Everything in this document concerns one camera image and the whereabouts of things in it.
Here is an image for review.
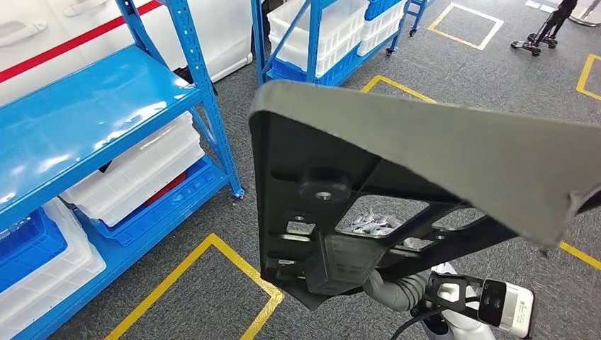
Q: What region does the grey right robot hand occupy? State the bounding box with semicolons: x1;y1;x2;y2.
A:
337;208;404;237

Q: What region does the black plastic bracket part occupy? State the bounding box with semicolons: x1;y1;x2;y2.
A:
249;79;601;312

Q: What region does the blue metal shelf rack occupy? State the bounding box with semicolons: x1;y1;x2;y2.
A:
0;0;245;340
249;0;430;89

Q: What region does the yellow floor tape square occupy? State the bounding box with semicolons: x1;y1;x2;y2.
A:
360;74;437;104
103;233;286;340

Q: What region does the blue plastic crate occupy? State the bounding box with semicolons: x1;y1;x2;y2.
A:
364;0;405;22
265;44;367;89
89;157;222;247
0;206;69;293

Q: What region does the red item in crate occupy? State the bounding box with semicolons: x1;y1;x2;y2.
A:
142;171;188;208

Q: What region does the white car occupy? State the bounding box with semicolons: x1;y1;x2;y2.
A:
0;0;254;106

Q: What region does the black wheeled stand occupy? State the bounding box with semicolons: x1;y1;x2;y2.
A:
510;0;579;57

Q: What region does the red barrier belt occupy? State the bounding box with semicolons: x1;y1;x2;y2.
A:
0;0;163;84

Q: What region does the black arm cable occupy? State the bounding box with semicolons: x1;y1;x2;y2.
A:
389;305;447;340

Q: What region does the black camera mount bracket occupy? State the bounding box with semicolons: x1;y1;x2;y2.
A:
424;271;487;313

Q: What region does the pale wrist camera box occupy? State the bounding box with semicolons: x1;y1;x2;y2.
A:
478;279;537;340

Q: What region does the white car door handle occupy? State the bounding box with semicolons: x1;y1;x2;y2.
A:
0;21;48;48
63;0;111;17

